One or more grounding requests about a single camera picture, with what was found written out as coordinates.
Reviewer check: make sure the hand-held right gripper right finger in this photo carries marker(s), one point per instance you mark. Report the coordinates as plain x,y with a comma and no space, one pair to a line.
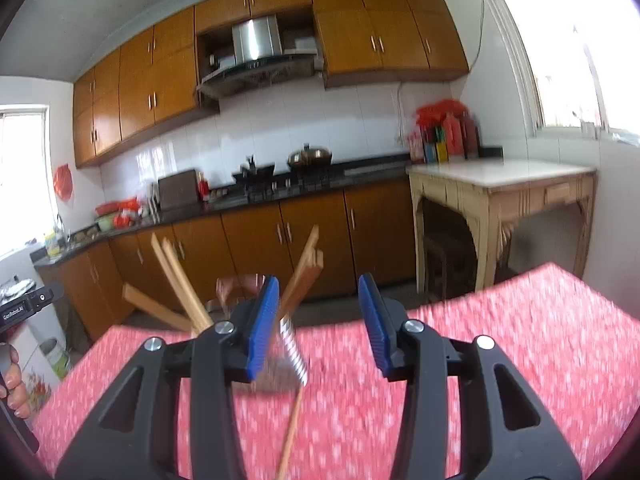
374,325

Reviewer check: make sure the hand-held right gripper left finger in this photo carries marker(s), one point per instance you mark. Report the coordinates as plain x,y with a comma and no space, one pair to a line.
262,325

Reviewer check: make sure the wooden chopstick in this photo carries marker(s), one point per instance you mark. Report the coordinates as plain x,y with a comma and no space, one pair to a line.
155,307
305,260
290,435
172,285
187,290
311,272

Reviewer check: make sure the person's left hand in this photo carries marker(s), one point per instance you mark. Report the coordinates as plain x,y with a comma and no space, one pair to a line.
15,385

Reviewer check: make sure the white appliance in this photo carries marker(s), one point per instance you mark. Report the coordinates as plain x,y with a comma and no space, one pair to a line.
35,330

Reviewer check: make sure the white bucket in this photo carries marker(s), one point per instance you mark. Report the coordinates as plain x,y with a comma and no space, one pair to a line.
56,357

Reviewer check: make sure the brown lower kitchen cabinets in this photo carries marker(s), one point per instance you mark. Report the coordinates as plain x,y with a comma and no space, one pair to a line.
250,240

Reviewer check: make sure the brown kitchen cabinets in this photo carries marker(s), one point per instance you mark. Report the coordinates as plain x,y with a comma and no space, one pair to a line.
390,25
250,240

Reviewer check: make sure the dark wooden stool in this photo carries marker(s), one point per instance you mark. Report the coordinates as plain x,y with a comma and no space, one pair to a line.
447,260

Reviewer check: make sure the small side window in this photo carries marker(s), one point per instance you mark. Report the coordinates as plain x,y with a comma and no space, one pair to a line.
22,180

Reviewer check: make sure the red plastic bags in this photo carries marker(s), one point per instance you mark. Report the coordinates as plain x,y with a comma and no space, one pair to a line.
117,210

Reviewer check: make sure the red floral tablecloth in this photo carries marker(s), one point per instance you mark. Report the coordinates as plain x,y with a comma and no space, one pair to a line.
500,350

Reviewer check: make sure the black gas stove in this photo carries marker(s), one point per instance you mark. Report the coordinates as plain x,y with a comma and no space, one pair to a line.
287,185

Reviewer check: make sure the small red bottle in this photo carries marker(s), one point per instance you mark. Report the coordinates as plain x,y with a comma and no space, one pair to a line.
203,187

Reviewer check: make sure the black wok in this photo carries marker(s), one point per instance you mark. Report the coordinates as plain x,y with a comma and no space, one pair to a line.
257,167

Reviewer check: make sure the dark brown box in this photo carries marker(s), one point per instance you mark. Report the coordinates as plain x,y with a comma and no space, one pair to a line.
177,190

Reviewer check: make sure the wok with lid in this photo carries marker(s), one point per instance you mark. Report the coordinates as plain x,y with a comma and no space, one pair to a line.
310,156

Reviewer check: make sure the cream wooden side table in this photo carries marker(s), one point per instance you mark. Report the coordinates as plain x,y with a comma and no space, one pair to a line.
500,175

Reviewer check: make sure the cluster of red bottles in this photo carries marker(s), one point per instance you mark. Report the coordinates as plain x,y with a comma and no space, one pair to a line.
445,130

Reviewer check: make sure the brown upper kitchen cabinets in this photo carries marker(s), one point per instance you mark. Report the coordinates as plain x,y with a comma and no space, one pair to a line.
390,25

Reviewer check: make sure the large bright window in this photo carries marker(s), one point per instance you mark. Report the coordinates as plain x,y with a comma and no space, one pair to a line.
565,45

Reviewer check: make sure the red wall decoration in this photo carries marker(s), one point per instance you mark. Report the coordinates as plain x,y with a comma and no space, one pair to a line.
63,182

